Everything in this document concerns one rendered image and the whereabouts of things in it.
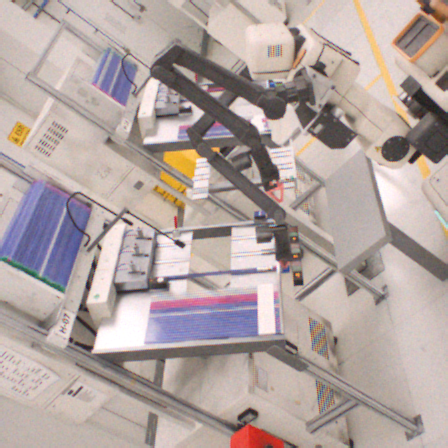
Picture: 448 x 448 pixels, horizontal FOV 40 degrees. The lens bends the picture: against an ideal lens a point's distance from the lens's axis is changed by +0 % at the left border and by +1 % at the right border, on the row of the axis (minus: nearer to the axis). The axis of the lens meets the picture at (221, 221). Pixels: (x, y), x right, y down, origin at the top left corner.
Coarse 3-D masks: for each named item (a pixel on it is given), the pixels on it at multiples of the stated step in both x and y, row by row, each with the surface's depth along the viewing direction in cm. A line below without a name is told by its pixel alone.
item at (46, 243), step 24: (24, 192) 265; (48, 192) 259; (24, 216) 241; (48, 216) 250; (72, 216) 259; (24, 240) 233; (48, 240) 241; (72, 240) 250; (24, 264) 226; (48, 264) 233; (72, 264) 242
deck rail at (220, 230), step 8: (224, 224) 277; (232, 224) 277; (240, 224) 276; (248, 224) 276; (256, 224) 275; (264, 224) 275; (168, 232) 280; (200, 232) 279; (208, 232) 279; (216, 232) 279; (224, 232) 279
